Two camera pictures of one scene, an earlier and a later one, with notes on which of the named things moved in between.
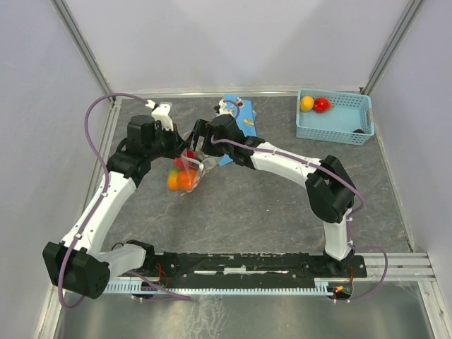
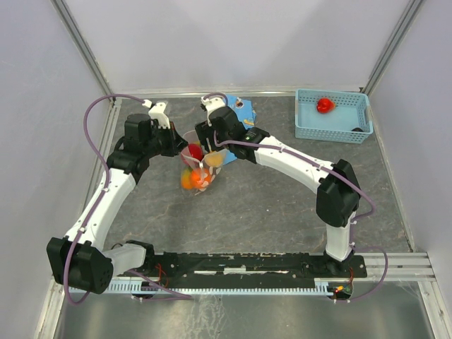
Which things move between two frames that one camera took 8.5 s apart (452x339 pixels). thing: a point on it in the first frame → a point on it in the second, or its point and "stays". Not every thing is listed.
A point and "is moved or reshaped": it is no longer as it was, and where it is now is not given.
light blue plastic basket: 349,120 stays
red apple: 188,159 is moved or reshaped
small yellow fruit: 306,103 → 213,159
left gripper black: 177,143 stays
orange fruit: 186,179 → 200,178
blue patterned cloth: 246,116 stays
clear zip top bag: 187,170 is moved or reshaped
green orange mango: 172,180 → 186,179
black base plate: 248,265 stays
